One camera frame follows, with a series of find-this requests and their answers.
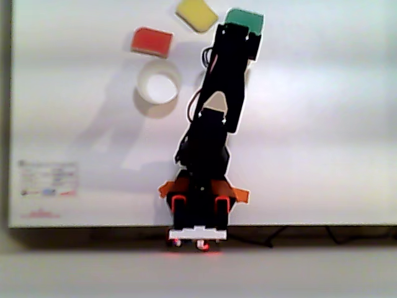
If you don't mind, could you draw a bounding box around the green sponge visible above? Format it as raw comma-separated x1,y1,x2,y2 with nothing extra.
223,8,265,35

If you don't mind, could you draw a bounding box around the yellow sponge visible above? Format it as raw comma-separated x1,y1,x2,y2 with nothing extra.
174,0,220,34

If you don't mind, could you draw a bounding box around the red sponge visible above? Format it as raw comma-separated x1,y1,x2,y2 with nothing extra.
130,27,174,59

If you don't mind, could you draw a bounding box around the white paper cup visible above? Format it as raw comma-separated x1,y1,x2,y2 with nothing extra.
133,58,182,120

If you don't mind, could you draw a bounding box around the orange tape strip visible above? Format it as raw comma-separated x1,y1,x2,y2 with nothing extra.
158,178,190,199
213,181,251,205

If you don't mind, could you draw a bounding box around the red-tipped black clamp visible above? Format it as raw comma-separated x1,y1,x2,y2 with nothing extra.
171,194,187,230
215,195,231,230

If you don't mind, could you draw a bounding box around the white product label sticker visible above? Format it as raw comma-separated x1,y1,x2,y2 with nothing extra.
17,160,78,198

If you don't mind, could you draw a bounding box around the black cable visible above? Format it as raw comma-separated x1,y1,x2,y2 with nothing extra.
230,226,289,249
324,226,397,246

